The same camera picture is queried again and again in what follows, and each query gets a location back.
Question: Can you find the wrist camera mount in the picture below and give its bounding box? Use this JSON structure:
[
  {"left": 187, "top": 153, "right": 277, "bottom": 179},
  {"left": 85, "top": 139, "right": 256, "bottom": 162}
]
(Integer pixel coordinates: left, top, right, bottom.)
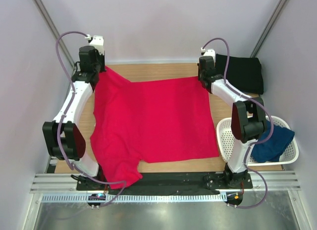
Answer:
[
  {"left": 85, "top": 34, "right": 105, "bottom": 56},
  {"left": 201, "top": 48, "right": 216, "bottom": 60}
]

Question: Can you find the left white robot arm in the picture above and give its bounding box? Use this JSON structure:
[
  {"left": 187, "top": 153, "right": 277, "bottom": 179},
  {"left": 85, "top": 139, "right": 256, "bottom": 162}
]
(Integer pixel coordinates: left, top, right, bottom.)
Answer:
[{"left": 42, "top": 43, "right": 106, "bottom": 190}]

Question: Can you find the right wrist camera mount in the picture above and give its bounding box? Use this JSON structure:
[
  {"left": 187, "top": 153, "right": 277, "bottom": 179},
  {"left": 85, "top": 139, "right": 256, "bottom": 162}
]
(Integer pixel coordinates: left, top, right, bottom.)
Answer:
[{"left": 201, "top": 48, "right": 216, "bottom": 60}]

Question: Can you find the left aluminium corner post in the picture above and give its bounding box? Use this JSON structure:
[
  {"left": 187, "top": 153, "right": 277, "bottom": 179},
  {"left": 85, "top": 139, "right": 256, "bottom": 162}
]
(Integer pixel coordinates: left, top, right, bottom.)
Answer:
[{"left": 33, "top": 0, "right": 75, "bottom": 66}]

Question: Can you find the folded black t shirt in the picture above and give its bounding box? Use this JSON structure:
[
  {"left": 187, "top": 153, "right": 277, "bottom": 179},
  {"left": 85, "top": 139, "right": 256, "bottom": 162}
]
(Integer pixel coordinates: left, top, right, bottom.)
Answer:
[{"left": 226, "top": 57, "right": 264, "bottom": 95}]

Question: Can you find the white slotted cable duct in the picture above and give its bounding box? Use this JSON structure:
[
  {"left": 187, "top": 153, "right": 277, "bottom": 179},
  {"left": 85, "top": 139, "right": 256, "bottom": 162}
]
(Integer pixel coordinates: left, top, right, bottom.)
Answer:
[{"left": 42, "top": 192, "right": 227, "bottom": 203}]

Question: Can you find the blue t shirt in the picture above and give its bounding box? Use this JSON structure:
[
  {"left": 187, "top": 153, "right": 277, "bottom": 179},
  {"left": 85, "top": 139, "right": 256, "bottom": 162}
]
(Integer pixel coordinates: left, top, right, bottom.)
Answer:
[{"left": 251, "top": 124, "right": 295, "bottom": 163}]

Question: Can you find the right aluminium corner post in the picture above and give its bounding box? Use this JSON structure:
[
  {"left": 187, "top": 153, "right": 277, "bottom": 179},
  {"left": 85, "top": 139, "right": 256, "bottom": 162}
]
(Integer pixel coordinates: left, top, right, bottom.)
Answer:
[{"left": 250, "top": 0, "right": 290, "bottom": 58}]

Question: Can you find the aluminium corner post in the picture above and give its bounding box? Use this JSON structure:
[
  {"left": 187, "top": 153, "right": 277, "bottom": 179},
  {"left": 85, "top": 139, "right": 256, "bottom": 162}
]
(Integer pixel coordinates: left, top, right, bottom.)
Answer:
[
  {"left": 33, "top": 0, "right": 75, "bottom": 66},
  {"left": 250, "top": 0, "right": 290, "bottom": 58}
]

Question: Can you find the aluminium front rail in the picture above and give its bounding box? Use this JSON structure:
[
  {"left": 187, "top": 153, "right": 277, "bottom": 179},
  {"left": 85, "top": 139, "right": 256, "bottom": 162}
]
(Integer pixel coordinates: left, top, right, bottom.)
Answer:
[{"left": 30, "top": 171, "right": 301, "bottom": 193}]

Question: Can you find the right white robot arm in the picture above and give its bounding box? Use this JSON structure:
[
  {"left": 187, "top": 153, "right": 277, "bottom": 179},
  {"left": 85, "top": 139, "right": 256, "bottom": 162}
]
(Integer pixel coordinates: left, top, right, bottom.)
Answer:
[{"left": 198, "top": 56, "right": 267, "bottom": 188}]

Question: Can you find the red t shirt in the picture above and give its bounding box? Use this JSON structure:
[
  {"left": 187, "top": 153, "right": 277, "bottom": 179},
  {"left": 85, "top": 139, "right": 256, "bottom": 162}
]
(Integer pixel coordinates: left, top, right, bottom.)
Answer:
[{"left": 90, "top": 68, "right": 219, "bottom": 189}]

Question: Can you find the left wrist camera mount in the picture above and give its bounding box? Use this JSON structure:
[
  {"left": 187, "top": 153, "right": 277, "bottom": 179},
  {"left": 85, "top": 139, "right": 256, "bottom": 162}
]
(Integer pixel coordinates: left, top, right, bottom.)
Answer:
[{"left": 85, "top": 34, "right": 105, "bottom": 56}]

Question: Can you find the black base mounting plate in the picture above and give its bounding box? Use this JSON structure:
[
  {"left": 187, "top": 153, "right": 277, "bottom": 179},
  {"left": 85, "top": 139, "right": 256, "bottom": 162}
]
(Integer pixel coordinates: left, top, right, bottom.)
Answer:
[{"left": 76, "top": 172, "right": 253, "bottom": 191}]

